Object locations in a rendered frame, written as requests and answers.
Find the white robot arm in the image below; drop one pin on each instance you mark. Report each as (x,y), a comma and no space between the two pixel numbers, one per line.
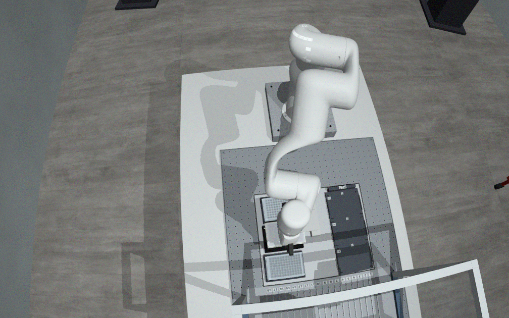
(324,74)

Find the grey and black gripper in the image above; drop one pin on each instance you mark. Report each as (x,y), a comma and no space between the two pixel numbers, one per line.
(287,241)

